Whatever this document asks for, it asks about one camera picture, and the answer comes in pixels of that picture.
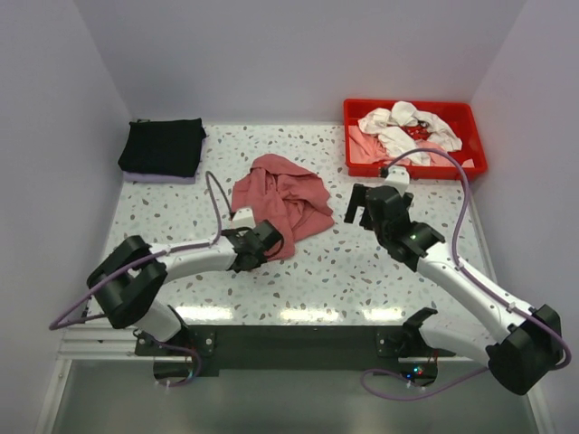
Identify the dusty pink t shirt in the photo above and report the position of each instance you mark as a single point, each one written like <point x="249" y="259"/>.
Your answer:
<point x="293" y="199"/>

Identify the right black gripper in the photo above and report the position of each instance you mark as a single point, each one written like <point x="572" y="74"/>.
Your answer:
<point x="357" y="199"/>

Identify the red plastic bin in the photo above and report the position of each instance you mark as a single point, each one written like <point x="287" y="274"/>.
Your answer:
<point x="458" y="115"/>

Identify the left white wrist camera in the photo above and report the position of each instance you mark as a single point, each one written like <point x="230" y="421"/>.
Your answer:
<point x="243" y="218"/>

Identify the white t shirt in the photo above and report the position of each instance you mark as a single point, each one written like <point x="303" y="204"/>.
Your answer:
<point x="399" y="128"/>

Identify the folded lavender t shirt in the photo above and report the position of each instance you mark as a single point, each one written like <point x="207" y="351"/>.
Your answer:
<point x="158" y="178"/>

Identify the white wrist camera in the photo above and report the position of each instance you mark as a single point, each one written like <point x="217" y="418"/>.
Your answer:
<point x="395" y="176"/>
<point x="243" y="218"/>

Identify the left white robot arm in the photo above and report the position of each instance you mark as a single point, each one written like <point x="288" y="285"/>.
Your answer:
<point x="126" y="283"/>

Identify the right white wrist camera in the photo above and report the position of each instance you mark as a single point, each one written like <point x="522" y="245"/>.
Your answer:
<point x="395" y="176"/>

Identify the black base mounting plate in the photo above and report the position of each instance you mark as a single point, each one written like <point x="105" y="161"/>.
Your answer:
<point x="217" y="348"/>

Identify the folded black t shirt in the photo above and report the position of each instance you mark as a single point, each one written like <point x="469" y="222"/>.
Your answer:
<point x="167" y="148"/>

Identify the light pink t shirt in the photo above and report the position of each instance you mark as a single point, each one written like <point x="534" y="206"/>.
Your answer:
<point x="367" y="149"/>

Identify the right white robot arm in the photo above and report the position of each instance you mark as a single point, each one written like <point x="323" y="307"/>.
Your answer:
<point x="520" y="344"/>

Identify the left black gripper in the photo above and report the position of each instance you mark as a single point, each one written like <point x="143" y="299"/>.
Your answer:
<point x="260" y="260"/>

